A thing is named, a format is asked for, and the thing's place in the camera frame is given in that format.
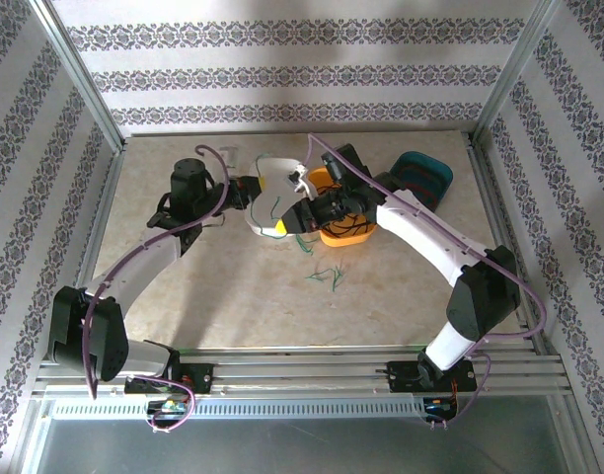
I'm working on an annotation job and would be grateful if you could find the thin green cable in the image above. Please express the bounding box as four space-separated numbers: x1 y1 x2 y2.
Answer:
294 232 322 258
250 152 283 239
305 265 346 292

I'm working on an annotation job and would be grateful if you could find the white plastic container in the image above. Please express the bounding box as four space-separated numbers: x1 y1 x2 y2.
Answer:
245 155 311 241

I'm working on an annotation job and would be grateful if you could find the orange plastic container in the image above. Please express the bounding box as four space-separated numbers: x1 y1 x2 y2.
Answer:
306 167 380 248

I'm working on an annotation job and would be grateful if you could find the thin red cable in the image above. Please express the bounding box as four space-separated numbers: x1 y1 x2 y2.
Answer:
398 167 440 206

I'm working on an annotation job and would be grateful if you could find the teal plastic container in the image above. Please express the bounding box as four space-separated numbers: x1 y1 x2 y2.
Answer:
388 151 454 213

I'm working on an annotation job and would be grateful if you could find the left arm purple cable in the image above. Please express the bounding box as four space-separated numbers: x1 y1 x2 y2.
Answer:
79 143 232 435

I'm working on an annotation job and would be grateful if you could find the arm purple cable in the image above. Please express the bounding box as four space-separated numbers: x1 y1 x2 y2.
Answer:
304 133 548 431
79 143 232 435

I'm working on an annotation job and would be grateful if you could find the aluminium mounting rail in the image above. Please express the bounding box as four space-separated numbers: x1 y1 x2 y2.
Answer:
33 345 572 397

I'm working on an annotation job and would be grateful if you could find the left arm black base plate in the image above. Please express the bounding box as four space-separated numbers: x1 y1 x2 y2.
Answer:
123 362 215 395

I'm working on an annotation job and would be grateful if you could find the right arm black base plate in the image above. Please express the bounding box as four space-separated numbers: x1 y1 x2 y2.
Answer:
375 358 479 394

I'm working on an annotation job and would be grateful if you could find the slotted grey cable duct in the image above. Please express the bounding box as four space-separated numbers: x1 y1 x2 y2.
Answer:
49 398 426 421

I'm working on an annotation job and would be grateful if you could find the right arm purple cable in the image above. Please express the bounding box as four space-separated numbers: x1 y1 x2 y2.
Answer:
304 133 548 431

